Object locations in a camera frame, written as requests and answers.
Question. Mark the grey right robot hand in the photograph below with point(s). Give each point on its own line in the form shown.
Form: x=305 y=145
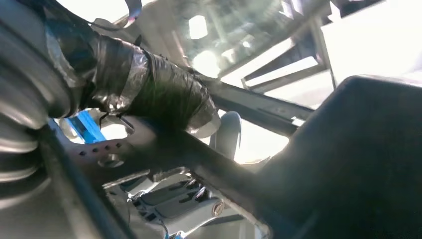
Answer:
x=158 y=89

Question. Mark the blue metal shelf rack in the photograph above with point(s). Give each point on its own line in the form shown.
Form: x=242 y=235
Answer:
x=85 y=127

